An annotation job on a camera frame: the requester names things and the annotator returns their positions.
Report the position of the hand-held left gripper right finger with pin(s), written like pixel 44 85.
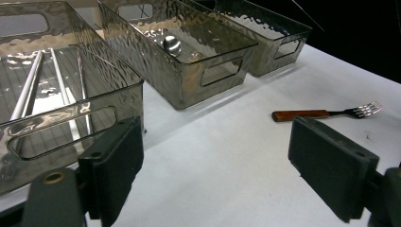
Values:
pixel 331 167

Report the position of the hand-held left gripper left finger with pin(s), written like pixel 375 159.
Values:
pixel 113 164

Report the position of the smoky translucent plastic bin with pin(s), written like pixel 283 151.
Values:
pixel 157 78
pixel 265 63
pixel 129 101

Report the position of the white chopstick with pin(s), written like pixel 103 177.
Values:
pixel 26 85
pixel 64 94

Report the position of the metal spoon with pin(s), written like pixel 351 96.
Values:
pixel 172 45

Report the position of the white table sheet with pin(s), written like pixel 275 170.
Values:
pixel 220 164

